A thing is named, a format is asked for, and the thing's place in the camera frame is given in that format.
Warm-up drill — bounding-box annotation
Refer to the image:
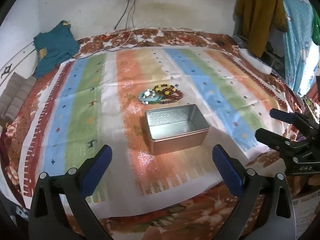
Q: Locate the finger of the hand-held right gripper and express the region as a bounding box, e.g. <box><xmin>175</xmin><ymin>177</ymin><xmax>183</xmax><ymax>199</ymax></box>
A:
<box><xmin>269</xmin><ymin>108</ymin><xmax>320</xmax><ymax>142</ymax></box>
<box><xmin>255</xmin><ymin>127</ymin><xmax>303</xmax><ymax>162</ymax></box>

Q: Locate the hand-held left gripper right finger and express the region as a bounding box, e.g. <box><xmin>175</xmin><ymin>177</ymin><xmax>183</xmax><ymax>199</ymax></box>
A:
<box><xmin>212</xmin><ymin>144</ymin><xmax>297</xmax><ymax>240</ymax></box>

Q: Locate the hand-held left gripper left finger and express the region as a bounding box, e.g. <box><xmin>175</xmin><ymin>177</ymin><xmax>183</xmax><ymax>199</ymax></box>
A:
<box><xmin>29</xmin><ymin>144</ymin><xmax>113</xmax><ymax>240</ymax></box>

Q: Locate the silver metal tin box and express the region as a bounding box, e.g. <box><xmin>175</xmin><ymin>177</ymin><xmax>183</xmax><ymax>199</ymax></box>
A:
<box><xmin>145</xmin><ymin>103</ymin><xmax>210</xmax><ymax>156</ymax></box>

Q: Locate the pile of bead bracelets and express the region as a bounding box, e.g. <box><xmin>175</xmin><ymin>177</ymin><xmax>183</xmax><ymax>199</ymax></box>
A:
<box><xmin>138</xmin><ymin>83</ymin><xmax>184</xmax><ymax>106</ymax></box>

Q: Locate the cardboard box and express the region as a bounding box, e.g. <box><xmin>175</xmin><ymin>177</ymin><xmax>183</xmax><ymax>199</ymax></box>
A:
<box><xmin>291</xmin><ymin>191</ymin><xmax>320</xmax><ymax>240</ymax></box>

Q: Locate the white rolled cloth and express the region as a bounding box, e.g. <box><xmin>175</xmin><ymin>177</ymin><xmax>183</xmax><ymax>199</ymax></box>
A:
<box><xmin>239</xmin><ymin>48</ymin><xmax>272</xmax><ymax>75</ymax></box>

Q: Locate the blue dotted cloth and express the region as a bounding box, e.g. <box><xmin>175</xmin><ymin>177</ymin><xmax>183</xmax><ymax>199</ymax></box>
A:
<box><xmin>274</xmin><ymin>0</ymin><xmax>320</xmax><ymax>97</ymax></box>

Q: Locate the green cloth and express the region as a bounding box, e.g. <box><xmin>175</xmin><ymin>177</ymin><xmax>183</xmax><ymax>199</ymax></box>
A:
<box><xmin>311</xmin><ymin>5</ymin><xmax>320</xmax><ymax>46</ymax></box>

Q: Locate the striped colourful blanket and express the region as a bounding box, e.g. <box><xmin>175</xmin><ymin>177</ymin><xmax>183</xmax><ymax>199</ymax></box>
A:
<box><xmin>18</xmin><ymin>47</ymin><xmax>277</xmax><ymax>218</ymax></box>

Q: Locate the mustard yellow garment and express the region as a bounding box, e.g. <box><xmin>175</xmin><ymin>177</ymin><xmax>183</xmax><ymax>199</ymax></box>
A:
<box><xmin>236</xmin><ymin>0</ymin><xmax>288</xmax><ymax>58</ymax></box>

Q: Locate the grey striped cushion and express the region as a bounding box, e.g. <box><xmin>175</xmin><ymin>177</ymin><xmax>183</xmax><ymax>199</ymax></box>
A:
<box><xmin>0</xmin><ymin>72</ymin><xmax>38</xmax><ymax>128</ymax></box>

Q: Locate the teal garment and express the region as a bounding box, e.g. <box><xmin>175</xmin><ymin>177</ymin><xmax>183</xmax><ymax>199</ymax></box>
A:
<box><xmin>33</xmin><ymin>20</ymin><xmax>80</xmax><ymax>79</ymax></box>

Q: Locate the white cable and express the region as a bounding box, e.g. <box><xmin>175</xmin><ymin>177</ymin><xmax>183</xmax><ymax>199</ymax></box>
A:
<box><xmin>106</xmin><ymin>0</ymin><xmax>137</xmax><ymax>52</ymax></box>

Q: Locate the black cable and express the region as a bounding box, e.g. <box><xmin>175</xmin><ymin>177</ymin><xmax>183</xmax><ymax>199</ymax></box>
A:
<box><xmin>114</xmin><ymin>0</ymin><xmax>131</xmax><ymax>30</ymax></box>

